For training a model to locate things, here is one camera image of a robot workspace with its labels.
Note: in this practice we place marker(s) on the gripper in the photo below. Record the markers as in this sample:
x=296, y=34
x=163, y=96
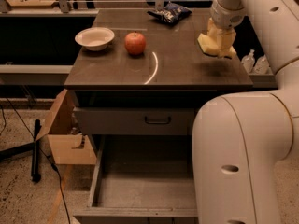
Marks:
x=224, y=16

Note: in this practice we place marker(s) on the yellow sponge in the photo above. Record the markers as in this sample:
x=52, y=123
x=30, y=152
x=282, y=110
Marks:
x=208, y=45

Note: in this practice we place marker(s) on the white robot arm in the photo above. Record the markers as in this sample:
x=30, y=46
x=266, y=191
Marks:
x=237, y=138

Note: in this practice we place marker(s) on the grey drawer cabinet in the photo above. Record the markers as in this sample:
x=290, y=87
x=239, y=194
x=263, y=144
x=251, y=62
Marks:
x=172, y=72

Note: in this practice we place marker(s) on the closed grey top drawer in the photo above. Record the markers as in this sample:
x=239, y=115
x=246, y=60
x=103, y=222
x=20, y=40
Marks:
x=130, y=121

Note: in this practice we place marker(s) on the open grey middle drawer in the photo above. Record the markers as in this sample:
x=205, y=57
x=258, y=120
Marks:
x=141, y=180

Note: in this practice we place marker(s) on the clear sanitizer bottle left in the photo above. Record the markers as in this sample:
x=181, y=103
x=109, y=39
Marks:
x=248, y=61

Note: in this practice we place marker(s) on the clear sanitizer bottle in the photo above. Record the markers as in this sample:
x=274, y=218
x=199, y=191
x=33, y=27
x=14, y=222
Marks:
x=261, y=67
x=248, y=61

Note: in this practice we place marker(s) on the clear sanitizer bottle right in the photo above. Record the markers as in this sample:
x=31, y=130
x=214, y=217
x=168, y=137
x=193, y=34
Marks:
x=261, y=67

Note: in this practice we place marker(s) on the blue chip bag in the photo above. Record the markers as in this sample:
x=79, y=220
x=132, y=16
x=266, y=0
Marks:
x=171, y=14

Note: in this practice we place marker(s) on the red apple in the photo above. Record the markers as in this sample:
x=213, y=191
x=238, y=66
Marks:
x=135, y=43

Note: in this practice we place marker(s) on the white bowl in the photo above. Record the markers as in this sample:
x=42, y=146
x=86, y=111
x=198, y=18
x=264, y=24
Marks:
x=95, y=39

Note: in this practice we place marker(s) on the cardboard box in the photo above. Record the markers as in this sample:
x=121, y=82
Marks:
x=60, y=130

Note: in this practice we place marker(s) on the black stand base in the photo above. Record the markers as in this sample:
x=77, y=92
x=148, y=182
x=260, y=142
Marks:
x=30, y=148

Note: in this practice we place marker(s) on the black drawer handle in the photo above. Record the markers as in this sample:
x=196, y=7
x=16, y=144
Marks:
x=150, y=121

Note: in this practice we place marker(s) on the grey metal rail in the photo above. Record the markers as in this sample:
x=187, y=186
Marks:
x=34, y=74

